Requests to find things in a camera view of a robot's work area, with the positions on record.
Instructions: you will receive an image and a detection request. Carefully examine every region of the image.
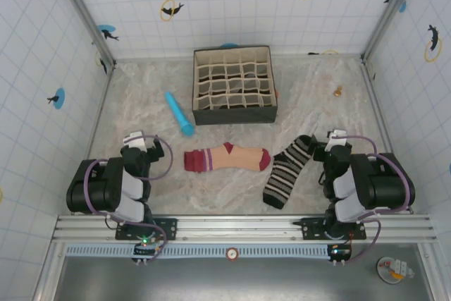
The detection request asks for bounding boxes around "aluminium mounting rail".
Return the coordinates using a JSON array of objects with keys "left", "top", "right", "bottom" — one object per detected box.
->
[{"left": 51, "top": 214, "right": 438, "bottom": 244}]

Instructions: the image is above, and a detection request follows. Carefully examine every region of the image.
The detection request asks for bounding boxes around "blue plastic tube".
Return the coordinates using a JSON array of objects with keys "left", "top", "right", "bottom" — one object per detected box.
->
[{"left": 164, "top": 91, "right": 195, "bottom": 137}]

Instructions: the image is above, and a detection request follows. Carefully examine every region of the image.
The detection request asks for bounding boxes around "yellow ring black fish sticker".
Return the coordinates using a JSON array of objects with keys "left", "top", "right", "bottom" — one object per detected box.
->
[{"left": 94, "top": 50, "right": 109, "bottom": 75}]

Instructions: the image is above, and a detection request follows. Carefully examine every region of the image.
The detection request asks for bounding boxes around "small circuit board green light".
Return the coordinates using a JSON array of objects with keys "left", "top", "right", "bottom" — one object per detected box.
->
[
  {"left": 132, "top": 238, "right": 167, "bottom": 266},
  {"left": 326, "top": 242, "right": 353, "bottom": 266}
]

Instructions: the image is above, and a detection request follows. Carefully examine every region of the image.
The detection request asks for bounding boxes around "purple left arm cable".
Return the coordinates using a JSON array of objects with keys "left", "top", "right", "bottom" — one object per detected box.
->
[{"left": 82, "top": 134, "right": 174, "bottom": 264}]

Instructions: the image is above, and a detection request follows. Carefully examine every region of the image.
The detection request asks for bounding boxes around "round grey disc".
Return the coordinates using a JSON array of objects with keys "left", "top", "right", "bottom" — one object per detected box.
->
[{"left": 376, "top": 255, "right": 416, "bottom": 285}]

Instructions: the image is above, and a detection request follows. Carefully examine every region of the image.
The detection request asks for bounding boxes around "small white orange clamp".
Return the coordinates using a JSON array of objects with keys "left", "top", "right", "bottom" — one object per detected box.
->
[{"left": 385, "top": 259, "right": 415, "bottom": 279}]

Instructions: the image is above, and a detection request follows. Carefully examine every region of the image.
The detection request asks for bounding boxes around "grey metal shelf plate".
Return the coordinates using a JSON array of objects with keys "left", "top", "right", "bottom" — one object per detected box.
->
[{"left": 52, "top": 257, "right": 435, "bottom": 301}]

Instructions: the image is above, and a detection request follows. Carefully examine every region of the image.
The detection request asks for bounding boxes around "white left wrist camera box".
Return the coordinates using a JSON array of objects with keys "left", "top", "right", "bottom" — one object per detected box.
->
[{"left": 122, "top": 130, "right": 147, "bottom": 151}]

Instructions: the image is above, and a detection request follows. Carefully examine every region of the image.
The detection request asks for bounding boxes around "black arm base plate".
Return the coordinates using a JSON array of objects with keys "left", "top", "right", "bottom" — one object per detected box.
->
[
  {"left": 300, "top": 216, "right": 367, "bottom": 241},
  {"left": 115, "top": 216, "right": 178, "bottom": 242}
]

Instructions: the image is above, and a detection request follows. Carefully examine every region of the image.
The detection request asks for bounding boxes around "aluminium frame cross rail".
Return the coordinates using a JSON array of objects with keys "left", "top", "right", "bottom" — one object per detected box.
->
[{"left": 114, "top": 53, "right": 364, "bottom": 63}]

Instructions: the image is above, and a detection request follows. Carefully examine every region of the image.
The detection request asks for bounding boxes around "aluminium frame post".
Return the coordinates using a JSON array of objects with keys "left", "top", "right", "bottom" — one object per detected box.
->
[
  {"left": 362, "top": 0, "right": 423, "bottom": 63},
  {"left": 51, "top": 0, "right": 116, "bottom": 69}
]

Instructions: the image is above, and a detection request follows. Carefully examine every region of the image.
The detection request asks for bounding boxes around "slotted pale blue cable duct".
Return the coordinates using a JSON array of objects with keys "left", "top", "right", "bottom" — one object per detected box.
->
[{"left": 65, "top": 243, "right": 353, "bottom": 259}]

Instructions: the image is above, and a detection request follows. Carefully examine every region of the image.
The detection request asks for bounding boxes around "aluminium frame side rail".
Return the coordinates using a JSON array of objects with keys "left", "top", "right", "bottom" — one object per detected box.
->
[
  {"left": 361, "top": 56, "right": 414, "bottom": 214},
  {"left": 71, "top": 61, "right": 118, "bottom": 215}
]

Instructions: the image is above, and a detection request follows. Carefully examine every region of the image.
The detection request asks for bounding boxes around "dark fabric divided organizer box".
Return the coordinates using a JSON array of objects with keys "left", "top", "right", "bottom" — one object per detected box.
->
[{"left": 192, "top": 45, "right": 279, "bottom": 126}]

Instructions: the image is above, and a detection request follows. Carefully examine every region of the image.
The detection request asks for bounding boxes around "small dolphin yellow ring sticker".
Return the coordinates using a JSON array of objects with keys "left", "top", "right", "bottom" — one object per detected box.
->
[{"left": 160, "top": 0, "right": 185, "bottom": 22}]

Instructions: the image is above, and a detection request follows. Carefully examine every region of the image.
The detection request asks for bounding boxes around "black white striped sock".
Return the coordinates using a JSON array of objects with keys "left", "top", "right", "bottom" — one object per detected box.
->
[{"left": 262, "top": 134, "right": 317, "bottom": 210}]

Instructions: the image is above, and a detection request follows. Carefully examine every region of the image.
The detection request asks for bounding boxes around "upright dolphin yellow ring sticker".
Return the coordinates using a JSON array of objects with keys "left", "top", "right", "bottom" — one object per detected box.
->
[{"left": 424, "top": 24, "right": 443, "bottom": 63}]

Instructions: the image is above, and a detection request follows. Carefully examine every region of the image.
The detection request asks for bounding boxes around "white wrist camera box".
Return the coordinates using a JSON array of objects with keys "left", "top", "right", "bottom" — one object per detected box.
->
[
  {"left": 122, "top": 130, "right": 147, "bottom": 151},
  {"left": 326, "top": 129, "right": 349, "bottom": 150}
]

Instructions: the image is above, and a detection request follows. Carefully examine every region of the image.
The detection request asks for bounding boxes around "blue oval shark sticker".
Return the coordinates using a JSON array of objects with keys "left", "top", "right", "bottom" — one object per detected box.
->
[{"left": 97, "top": 24, "right": 120, "bottom": 42}]

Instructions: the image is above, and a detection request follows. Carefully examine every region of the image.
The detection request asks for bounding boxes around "beige and red sock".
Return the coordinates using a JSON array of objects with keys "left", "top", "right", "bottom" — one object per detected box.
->
[{"left": 183, "top": 142, "right": 271, "bottom": 173}]

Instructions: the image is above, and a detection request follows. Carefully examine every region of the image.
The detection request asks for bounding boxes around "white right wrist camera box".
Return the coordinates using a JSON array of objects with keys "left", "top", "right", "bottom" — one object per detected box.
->
[{"left": 326, "top": 129, "right": 349, "bottom": 150}]

